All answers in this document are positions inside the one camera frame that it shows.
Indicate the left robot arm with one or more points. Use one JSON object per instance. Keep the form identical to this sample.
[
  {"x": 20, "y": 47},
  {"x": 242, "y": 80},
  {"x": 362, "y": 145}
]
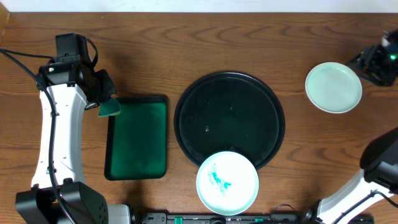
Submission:
[{"x": 69, "y": 85}]

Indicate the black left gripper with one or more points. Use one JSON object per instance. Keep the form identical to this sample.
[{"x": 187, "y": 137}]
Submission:
[{"x": 101, "y": 86}]

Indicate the green rectangular tray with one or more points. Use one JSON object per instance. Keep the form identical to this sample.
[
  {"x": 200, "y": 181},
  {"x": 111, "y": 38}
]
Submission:
[{"x": 136, "y": 145}]

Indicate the green yellow sponge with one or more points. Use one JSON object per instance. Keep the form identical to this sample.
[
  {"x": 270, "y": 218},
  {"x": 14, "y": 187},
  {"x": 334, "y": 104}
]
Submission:
[{"x": 110, "y": 107}]

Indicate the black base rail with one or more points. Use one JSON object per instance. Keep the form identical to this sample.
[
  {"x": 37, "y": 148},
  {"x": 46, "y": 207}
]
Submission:
[{"x": 163, "y": 218}]

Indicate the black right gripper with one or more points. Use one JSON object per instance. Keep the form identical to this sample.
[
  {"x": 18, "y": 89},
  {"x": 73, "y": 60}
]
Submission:
[{"x": 367, "y": 60}]

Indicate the black round tray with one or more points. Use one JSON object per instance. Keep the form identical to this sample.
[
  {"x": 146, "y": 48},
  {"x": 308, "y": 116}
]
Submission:
[{"x": 229, "y": 111}]

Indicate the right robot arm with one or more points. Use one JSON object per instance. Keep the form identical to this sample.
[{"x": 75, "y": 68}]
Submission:
[{"x": 376, "y": 180}]

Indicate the mint plate front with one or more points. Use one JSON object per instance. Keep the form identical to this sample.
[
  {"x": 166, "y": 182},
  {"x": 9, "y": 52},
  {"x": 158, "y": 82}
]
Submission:
[{"x": 227, "y": 183}]

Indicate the mint plate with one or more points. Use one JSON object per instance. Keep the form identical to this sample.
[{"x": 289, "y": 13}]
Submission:
[
  {"x": 227, "y": 183},
  {"x": 333, "y": 87}
]

